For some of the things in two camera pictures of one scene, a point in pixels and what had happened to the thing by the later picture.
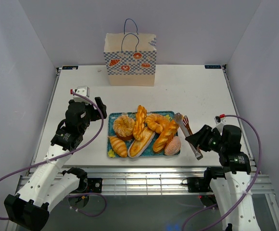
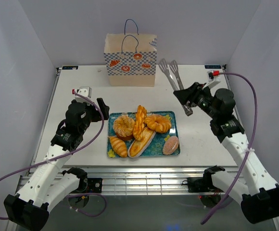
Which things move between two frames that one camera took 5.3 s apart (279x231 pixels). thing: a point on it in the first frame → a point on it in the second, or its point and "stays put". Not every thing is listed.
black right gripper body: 214,142 → 203,100
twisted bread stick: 141,117 stays put
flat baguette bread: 136,147 stays put
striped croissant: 119,146 stays put
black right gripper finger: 199,139 → 186,95
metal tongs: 183,121 → 172,73
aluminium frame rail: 156,181 stays put
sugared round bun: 123,125 stays put
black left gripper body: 92,114 stays put
